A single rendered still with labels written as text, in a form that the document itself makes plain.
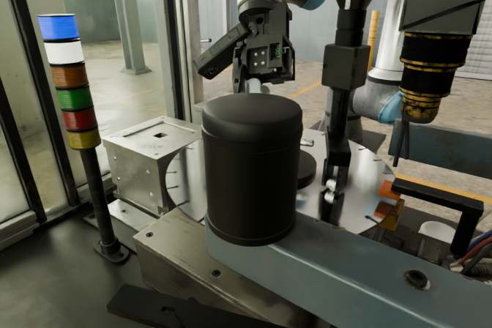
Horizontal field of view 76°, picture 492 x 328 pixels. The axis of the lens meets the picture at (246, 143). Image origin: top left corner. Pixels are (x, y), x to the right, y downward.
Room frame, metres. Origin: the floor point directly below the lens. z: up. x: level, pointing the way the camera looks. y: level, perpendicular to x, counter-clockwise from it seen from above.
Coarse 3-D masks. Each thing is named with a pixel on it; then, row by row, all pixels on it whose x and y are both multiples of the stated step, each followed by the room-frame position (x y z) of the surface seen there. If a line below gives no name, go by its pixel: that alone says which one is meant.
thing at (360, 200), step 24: (192, 144) 0.49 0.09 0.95; (168, 168) 0.41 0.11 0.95; (192, 168) 0.41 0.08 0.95; (336, 168) 0.41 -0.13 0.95; (360, 168) 0.41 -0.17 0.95; (384, 168) 0.41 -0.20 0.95; (168, 192) 0.34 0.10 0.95; (192, 192) 0.34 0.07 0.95; (312, 192) 0.34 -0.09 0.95; (336, 192) 0.34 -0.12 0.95; (360, 192) 0.34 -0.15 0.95; (192, 216) 0.29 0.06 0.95; (312, 216) 0.29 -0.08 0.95; (336, 216) 0.29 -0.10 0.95; (360, 216) 0.29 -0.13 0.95; (384, 216) 0.29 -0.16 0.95
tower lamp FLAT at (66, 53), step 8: (48, 40) 0.44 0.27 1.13; (56, 40) 0.44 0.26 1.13; (64, 40) 0.44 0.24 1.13; (72, 40) 0.44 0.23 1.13; (80, 40) 0.46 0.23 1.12; (48, 48) 0.43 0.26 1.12; (56, 48) 0.43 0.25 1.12; (64, 48) 0.43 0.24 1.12; (72, 48) 0.44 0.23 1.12; (80, 48) 0.45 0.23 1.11; (48, 56) 0.44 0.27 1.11; (56, 56) 0.43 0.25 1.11; (64, 56) 0.43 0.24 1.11; (72, 56) 0.44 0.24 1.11; (80, 56) 0.45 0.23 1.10; (56, 64) 0.43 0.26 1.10; (64, 64) 0.43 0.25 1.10
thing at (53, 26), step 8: (40, 16) 0.43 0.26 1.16; (48, 16) 0.43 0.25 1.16; (56, 16) 0.43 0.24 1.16; (64, 16) 0.44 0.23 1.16; (72, 16) 0.45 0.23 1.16; (40, 24) 0.44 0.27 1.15; (48, 24) 0.43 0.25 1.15; (56, 24) 0.43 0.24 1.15; (64, 24) 0.44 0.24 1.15; (72, 24) 0.45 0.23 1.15; (48, 32) 0.43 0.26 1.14; (56, 32) 0.43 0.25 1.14; (64, 32) 0.44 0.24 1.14; (72, 32) 0.45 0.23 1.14
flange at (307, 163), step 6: (300, 150) 0.45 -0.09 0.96; (300, 156) 0.42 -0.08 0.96; (306, 156) 0.43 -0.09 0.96; (312, 156) 0.43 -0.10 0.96; (300, 162) 0.41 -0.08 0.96; (306, 162) 0.41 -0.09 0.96; (312, 162) 0.41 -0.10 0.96; (300, 168) 0.39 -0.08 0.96; (306, 168) 0.39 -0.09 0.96; (312, 168) 0.39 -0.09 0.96; (300, 174) 0.37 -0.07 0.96; (306, 174) 0.37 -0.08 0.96; (312, 174) 0.38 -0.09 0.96; (300, 180) 0.36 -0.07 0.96; (306, 180) 0.37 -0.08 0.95
